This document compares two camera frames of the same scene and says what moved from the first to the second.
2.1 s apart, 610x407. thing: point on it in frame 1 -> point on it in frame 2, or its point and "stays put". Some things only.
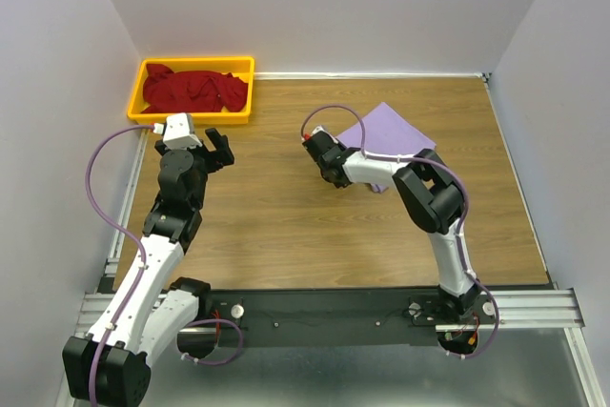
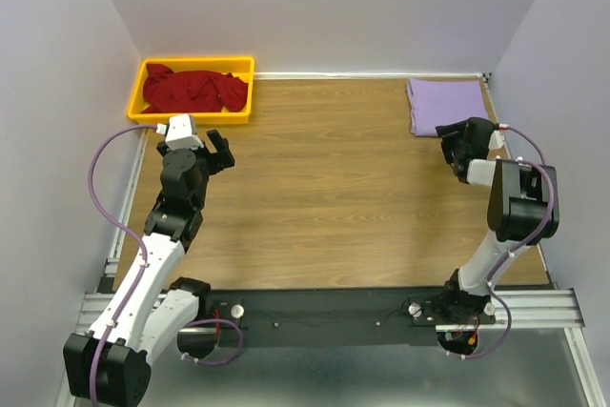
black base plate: x=347 y=317 stays put
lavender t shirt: x=387 y=134 -> x=435 y=103
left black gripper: x=212 y=152 stays put
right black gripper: x=327 y=159 -> x=451 y=143
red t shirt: x=193 y=91 stays put
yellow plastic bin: x=243 y=69 stays put
